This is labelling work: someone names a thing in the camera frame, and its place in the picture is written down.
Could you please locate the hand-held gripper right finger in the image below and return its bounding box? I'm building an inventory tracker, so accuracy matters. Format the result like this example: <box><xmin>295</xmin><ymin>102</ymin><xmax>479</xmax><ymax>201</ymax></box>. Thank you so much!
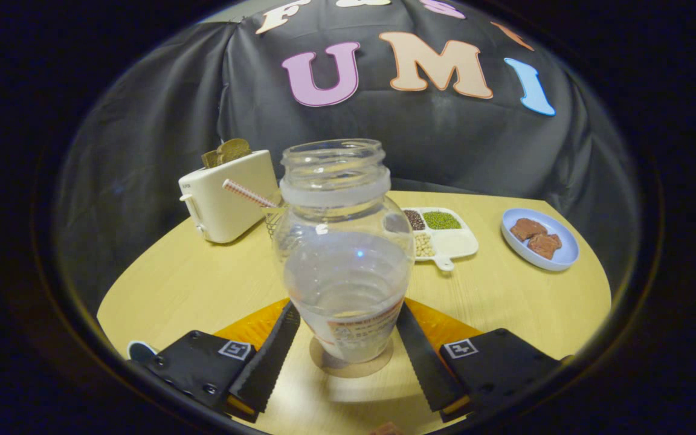
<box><xmin>395</xmin><ymin>297</ymin><xmax>560</xmax><ymax>422</ymax></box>

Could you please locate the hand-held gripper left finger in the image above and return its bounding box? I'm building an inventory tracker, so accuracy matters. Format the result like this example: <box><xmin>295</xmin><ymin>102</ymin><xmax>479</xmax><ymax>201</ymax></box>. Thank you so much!
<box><xmin>146</xmin><ymin>299</ymin><xmax>301</xmax><ymax>422</ymax></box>

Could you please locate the round wooden coaster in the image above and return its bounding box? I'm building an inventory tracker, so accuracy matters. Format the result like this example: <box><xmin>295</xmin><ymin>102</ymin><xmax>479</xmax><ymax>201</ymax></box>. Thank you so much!
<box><xmin>309</xmin><ymin>335</ymin><xmax>395</xmax><ymax>379</ymax></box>

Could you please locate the clear plastic bottle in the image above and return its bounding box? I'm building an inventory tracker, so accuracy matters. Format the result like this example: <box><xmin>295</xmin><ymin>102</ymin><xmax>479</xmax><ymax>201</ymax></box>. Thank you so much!
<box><xmin>272</xmin><ymin>139</ymin><xmax>415</xmax><ymax>364</ymax></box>

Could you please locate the pale green cup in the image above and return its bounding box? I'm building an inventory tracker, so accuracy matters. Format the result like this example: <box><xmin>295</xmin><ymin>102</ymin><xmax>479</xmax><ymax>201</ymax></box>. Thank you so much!
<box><xmin>127</xmin><ymin>340</ymin><xmax>158</xmax><ymax>365</ymax></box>

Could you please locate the wooden table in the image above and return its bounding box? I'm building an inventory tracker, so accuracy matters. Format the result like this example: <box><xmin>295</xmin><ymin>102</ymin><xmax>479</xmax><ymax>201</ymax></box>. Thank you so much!
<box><xmin>97</xmin><ymin>191</ymin><xmax>613</xmax><ymax>435</ymax></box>

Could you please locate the white divided bean tray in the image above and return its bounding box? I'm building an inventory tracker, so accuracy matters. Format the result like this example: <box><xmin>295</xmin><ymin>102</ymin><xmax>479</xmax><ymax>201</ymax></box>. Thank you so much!
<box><xmin>401</xmin><ymin>207</ymin><xmax>480</xmax><ymax>271</ymax></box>

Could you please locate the white toaster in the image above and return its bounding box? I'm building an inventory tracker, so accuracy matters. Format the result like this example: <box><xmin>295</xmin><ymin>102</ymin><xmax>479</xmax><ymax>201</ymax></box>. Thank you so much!
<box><xmin>179</xmin><ymin>150</ymin><xmax>280</xmax><ymax>244</ymax></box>

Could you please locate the blue plate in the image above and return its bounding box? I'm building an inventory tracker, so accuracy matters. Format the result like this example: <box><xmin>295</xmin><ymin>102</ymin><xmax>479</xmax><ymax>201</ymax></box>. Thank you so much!
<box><xmin>501</xmin><ymin>208</ymin><xmax>580</xmax><ymax>271</ymax></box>

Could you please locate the brown meat piece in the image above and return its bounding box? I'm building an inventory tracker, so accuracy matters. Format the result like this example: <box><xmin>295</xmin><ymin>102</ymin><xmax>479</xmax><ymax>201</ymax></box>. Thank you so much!
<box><xmin>510</xmin><ymin>218</ymin><xmax>548</xmax><ymax>242</ymax></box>
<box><xmin>527</xmin><ymin>233</ymin><xmax>562</xmax><ymax>260</ymax></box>

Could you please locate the brown toast slice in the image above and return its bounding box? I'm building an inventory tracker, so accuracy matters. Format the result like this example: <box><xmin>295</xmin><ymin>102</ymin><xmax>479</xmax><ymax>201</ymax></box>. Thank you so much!
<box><xmin>201</xmin><ymin>138</ymin><xmax>252</xmax><ymax>169</ymax></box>

